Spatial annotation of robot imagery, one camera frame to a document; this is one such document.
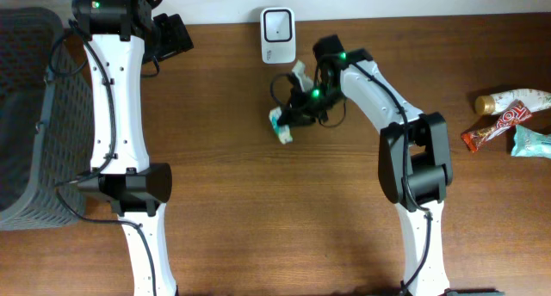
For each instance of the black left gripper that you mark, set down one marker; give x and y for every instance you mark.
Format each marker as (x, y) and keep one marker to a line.
(176, 33)

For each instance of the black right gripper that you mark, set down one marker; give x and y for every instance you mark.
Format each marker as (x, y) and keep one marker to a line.
(299, 109)

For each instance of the small teal tissue pack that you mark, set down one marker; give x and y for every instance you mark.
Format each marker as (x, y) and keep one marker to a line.
(282, 132)

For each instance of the red snack packet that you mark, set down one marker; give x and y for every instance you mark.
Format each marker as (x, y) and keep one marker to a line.
(515, 114)

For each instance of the teal snack packet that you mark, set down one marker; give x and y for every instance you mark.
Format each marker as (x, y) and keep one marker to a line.
(528, 143)

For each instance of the white tube with gold cap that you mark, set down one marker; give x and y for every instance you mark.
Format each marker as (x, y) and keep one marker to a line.
(535, 100)

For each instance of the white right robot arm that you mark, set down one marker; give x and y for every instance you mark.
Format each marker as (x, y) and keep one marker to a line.
(414, 163)

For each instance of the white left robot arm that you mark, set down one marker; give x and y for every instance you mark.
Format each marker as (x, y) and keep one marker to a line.
(119, 37)

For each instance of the grey plastic mesh basket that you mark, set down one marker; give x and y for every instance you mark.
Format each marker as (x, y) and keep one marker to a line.
(47, 125)

